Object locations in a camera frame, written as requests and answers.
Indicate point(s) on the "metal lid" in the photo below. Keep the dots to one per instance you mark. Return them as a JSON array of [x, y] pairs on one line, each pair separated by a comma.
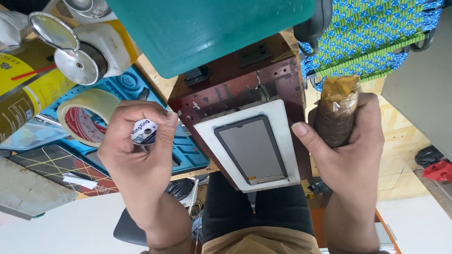
[[88, 7]]

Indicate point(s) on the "person's left hand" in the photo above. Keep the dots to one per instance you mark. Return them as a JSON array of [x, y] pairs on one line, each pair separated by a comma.
[[141, 169]]

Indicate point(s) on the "dark red separator machine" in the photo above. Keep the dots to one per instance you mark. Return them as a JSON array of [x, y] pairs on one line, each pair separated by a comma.
[[233, 84]]

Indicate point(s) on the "yellow spray can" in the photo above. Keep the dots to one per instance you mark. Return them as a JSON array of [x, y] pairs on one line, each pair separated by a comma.
[[31, 95]]

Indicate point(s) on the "grey table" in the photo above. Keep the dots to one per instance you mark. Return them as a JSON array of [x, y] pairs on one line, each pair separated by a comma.
[[423, 88]]

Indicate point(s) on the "clear plastic sheet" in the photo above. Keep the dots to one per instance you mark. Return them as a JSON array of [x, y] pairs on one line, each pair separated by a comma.
[[31, 136]]

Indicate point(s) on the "black plastic bag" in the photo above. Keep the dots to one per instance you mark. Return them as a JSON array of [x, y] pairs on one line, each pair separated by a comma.
[[178, 188], [428, 157]]

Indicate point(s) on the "teal plastic tray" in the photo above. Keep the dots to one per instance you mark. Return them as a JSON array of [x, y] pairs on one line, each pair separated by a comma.
[[212, 31]]

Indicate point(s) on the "person's tan shirt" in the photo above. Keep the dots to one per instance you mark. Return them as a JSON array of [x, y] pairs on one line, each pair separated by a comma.
[[261, 243]]

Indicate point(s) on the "white mould plate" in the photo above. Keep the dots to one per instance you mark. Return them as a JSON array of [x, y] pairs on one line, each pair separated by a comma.
[[282, 141]]

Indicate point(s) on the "person's black trousers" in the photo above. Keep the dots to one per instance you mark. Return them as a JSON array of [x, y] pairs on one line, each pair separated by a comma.
[[257, 211]]

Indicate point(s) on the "blue repair mat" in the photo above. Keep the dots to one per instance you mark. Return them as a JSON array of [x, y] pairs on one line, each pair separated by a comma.
[[190, 155]]

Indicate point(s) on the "white paper slip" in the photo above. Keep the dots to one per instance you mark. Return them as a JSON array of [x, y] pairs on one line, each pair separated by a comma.
[[79, 181]]

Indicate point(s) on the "dark cutting mat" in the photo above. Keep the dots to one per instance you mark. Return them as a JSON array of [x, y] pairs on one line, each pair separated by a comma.
[[53, 165]]

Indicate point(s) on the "red plastic bag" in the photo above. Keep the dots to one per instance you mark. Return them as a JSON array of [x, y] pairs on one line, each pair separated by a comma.
[[439, 171]]

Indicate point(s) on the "dark phone screen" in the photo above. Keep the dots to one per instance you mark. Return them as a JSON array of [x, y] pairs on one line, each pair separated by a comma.
[[250, 148]]

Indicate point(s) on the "clear tape roll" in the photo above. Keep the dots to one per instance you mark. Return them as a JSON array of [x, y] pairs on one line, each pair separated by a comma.
[[84, 105]]

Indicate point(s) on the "grey metal panel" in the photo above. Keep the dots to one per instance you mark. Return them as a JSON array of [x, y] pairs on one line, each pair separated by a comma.
[[31, 190]]

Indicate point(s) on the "person's right hand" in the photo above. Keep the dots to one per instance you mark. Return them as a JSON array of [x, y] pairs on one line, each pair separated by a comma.
[[349, 169]]

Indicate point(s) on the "white cloth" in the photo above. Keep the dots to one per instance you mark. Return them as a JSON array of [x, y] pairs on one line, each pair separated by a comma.
[[12, 28]]

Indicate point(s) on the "green blue woven chair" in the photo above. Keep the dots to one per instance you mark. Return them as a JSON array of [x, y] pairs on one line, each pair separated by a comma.
[[370, 38]]

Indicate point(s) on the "black stool seat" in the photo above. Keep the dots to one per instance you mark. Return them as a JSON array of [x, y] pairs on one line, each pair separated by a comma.
[[129, 229]]

